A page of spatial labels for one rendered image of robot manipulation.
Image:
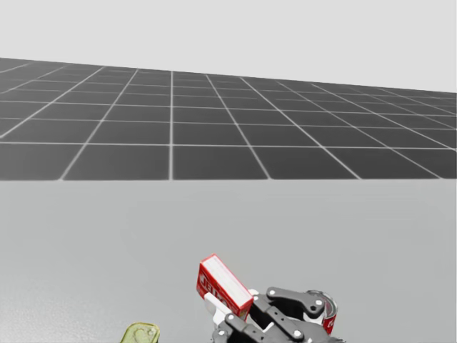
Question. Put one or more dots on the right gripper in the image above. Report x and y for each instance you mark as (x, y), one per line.
(314, 334)

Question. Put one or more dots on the red and white carton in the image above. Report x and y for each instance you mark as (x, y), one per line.
(222, 278)

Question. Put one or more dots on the red and white can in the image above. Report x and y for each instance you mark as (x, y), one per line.
(330, 319)

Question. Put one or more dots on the green and blue rectangular can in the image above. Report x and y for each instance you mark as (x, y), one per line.
(140, 334)

